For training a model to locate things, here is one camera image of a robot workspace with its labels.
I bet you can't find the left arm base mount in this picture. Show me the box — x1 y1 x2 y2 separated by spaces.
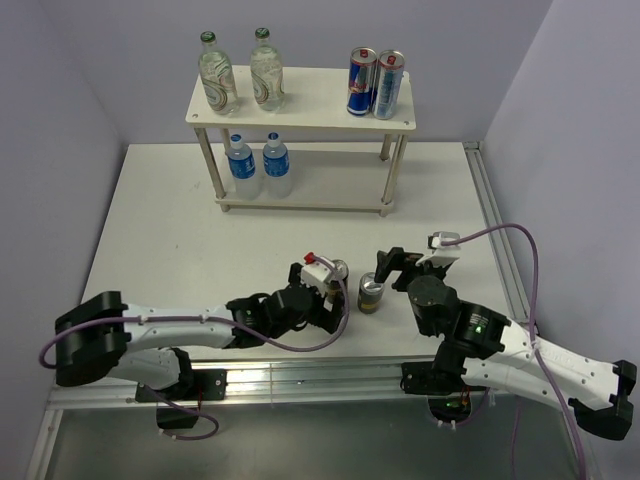
134 369 227 430

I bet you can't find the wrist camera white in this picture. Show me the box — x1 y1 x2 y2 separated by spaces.
416 231 461 268
300 252 336 295

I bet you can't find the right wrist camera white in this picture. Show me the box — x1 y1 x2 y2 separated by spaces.
416 231 461 268

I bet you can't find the aluminium front rail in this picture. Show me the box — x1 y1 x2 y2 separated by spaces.
27 360 495 479

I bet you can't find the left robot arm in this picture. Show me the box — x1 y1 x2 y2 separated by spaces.
39 254 349 399

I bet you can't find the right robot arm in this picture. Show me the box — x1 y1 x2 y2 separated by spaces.
375 247 637 441

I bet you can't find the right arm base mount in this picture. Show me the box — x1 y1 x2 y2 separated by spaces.
399 361 491 431

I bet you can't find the grey coffee can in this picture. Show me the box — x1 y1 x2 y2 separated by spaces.
357 272 385 314

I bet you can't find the green cap glass bottle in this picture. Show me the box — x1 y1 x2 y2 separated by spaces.
249 27 285 112
198 31 239 114

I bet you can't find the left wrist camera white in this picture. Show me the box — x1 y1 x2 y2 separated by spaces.
300 252 336 295

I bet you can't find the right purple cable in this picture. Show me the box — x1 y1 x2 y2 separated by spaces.
438 222 586 480

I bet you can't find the black coffee can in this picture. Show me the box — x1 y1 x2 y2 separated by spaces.
326 259 349 305

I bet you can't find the white two-tier shelf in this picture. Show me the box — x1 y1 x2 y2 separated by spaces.
186 66 416 216

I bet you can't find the Pocari Sweat bottle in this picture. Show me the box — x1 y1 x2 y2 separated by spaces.
262 132 292 199
226 134 261 200

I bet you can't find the blue Red Bull can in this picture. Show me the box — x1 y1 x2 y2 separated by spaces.
346 47 378 116

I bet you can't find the silver Red Bull can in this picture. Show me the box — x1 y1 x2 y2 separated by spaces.
371 50 405 120

